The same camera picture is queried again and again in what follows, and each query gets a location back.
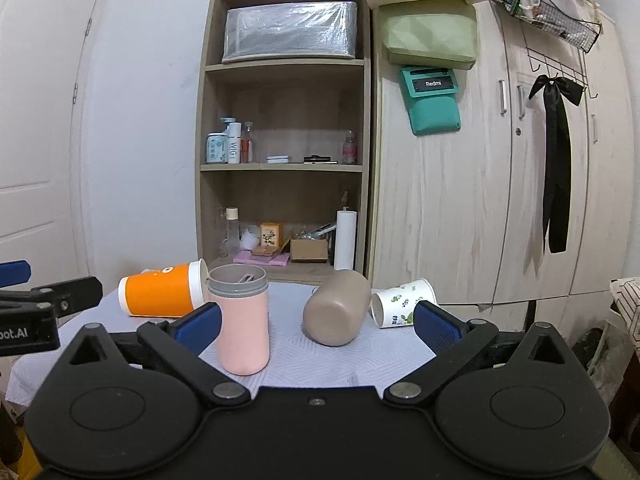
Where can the clear bottle with beige cap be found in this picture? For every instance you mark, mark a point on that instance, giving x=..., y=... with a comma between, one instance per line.
x=231, y=235

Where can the teal bag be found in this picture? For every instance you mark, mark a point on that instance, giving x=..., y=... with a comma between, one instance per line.
x=435, y=112

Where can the small cardboard box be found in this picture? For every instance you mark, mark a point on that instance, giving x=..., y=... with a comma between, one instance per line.
x=309, y=251

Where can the wooden open shelf unit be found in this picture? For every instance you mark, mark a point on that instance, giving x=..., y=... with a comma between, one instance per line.
x=285, y=64

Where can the orange paper cup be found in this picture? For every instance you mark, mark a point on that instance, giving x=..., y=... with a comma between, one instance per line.
x=155, y=292

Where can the light wooden wardrobe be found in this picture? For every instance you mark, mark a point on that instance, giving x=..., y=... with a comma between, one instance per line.
x=450, y=210

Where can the black ribbon bow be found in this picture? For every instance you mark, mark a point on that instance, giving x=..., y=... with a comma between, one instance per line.
x=556, y=160

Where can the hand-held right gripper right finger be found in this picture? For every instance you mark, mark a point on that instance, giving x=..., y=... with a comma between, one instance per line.
x=440, y=327

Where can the red liquid bottle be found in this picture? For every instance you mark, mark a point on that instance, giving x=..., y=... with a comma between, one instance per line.
x=247, y=145

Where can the white pump bottle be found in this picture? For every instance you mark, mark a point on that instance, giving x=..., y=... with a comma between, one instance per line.
x=234, y=145

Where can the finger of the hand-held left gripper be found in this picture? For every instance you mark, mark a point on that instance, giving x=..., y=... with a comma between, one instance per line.
x=75, y=295
x=15, y=272

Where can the small brown wooden box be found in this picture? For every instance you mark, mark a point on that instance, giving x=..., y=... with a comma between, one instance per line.
x=265, y=251

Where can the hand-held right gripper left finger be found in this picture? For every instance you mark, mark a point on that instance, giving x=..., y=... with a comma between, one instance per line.
x=197, y=329

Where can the white quilted table cloth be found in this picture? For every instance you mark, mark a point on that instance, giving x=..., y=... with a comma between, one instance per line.
x=305, y=362

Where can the flat pink box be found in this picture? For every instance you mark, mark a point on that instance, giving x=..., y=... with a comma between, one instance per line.
x=245, y=258

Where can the patterned cream fabric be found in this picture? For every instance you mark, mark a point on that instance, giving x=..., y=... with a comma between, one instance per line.
x=627, y=305

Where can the pink liquid bottle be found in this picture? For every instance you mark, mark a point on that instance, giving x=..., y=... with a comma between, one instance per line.
x=349, y=150

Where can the white door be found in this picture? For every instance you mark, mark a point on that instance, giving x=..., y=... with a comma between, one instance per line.
x=35, y=135

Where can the flat black case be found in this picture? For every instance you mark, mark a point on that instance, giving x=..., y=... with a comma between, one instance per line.
x=320, y=160

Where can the white leaf-print cup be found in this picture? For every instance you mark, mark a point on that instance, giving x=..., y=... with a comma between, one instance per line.
x=395, y=305

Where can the white paper towel roll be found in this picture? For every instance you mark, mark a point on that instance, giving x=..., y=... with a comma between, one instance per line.
x=345, y=240

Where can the brown cup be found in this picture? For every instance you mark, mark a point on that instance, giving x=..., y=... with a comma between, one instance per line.
x=335, y=310

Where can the flat white case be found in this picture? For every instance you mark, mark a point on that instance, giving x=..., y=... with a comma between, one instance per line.
x=278, y=159

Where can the pink cup with grey rim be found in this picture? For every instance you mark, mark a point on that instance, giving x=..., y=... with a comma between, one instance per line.
x=245, y=330

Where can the plastic-wrapped grey storage box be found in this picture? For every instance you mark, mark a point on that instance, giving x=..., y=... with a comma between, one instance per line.
x=290, y=30

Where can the yellow flower-print box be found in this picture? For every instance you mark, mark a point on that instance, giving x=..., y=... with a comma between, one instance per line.
x=271, y=234

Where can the teal patterned can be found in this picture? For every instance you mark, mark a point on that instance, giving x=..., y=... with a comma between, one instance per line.
x=216, y=149

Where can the olive green bag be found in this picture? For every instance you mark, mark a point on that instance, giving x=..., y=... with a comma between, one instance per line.
x=425, y=35

